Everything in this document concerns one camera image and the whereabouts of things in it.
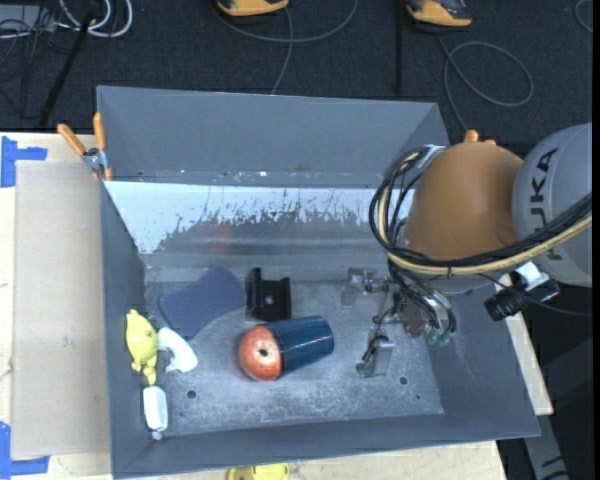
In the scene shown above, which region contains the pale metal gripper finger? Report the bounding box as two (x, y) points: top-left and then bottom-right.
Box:
(355, 331), (397, 380)
(340, 267), (388, 307)

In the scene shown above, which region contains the dark blue cup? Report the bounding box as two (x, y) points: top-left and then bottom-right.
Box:
(266, 315), (336, 374)

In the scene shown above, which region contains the red apple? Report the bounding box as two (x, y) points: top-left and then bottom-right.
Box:
(237, 324), (284, 383)

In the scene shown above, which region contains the blue-grey sponge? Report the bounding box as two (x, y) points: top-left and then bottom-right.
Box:
(158, 264), (247, 341)

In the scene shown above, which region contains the grey metal bin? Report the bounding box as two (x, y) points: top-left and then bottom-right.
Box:
(95, 85), (542, 480)

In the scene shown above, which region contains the white curved piece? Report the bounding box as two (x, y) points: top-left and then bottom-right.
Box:
(157, 326), (200, 375)

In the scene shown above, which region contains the yellow toy animal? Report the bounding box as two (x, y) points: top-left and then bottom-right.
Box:
(124, 309), (161, 387)

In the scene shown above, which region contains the small white bottle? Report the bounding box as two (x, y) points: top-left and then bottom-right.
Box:
(142, 385), (170, 432)

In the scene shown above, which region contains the pale flat board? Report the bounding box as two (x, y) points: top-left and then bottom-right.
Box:
(9, 160), (113, 462)

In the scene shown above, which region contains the black cylinder on white bracket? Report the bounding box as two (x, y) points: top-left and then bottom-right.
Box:
(483, 260), (562, 323)

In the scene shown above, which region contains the black angled bracket block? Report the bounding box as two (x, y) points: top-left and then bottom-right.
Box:
(244, 266), (294, 323)

